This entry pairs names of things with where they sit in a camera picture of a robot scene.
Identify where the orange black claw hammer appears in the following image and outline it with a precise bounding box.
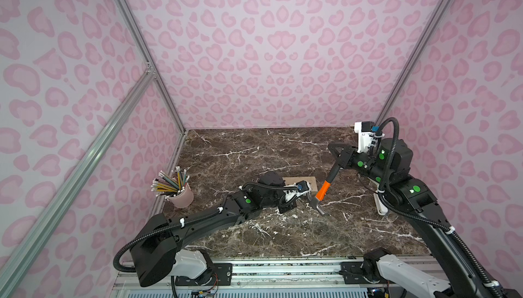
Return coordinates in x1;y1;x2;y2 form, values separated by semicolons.
307;168;340;216

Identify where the light wooden block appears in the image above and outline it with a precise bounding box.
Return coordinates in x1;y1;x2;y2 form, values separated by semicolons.
282;176;318;195

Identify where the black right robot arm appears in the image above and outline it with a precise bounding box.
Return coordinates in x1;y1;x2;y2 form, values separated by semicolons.
317;117;520;297

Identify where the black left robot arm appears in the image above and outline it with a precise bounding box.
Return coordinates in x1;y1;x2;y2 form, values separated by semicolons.
112;171;311;287

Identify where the small white cylinder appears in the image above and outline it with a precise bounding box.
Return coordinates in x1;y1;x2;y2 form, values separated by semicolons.
375;196;388;216

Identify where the pink cup of pencils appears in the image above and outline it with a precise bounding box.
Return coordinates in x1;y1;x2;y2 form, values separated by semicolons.
151;166;194;209

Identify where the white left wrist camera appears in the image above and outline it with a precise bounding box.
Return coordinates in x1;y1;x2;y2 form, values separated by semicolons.
283;180;312;200

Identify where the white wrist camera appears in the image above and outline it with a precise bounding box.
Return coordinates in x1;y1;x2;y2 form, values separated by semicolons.
283;180;312;200
354;121;384;153

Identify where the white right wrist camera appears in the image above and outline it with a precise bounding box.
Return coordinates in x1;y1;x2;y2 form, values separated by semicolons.
354;121;384;153

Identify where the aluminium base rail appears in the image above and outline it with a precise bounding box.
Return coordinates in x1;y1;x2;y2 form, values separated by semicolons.
110;256;408;297

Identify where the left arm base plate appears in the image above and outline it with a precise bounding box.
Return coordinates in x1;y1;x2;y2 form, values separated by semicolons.
174;263;233;287

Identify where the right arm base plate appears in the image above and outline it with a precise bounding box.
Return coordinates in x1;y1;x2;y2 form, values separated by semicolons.
339;260;389;284

